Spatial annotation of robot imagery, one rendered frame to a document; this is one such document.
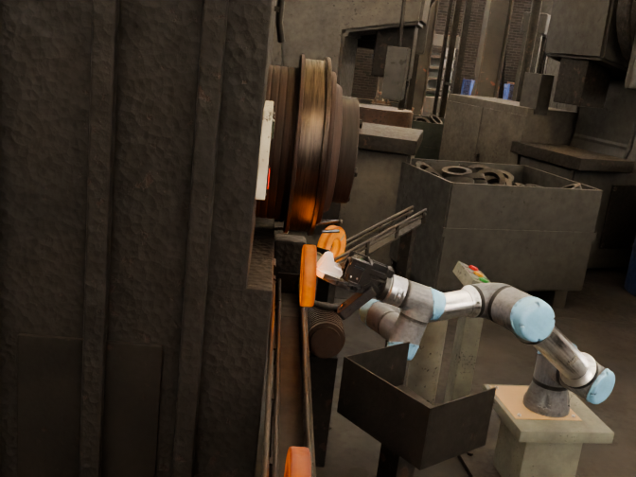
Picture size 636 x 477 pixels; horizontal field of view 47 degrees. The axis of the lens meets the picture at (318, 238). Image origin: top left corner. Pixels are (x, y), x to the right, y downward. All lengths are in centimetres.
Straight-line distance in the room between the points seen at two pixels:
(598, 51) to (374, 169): 174
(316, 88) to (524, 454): 139
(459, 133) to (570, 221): 216
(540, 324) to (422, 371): 85
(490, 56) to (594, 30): 553
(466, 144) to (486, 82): 455
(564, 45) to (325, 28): 184
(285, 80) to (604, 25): 374
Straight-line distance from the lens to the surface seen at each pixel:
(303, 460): 119
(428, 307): 184
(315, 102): 175
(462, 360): 290
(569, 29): 557
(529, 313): 205
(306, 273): 174
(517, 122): 583
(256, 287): 154
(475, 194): 411
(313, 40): 463
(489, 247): 425
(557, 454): 259
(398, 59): 434
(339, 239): 254
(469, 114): 634
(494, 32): 1085
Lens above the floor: 137
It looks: 15 degrees down
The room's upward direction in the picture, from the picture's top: 6 degrees clockwise
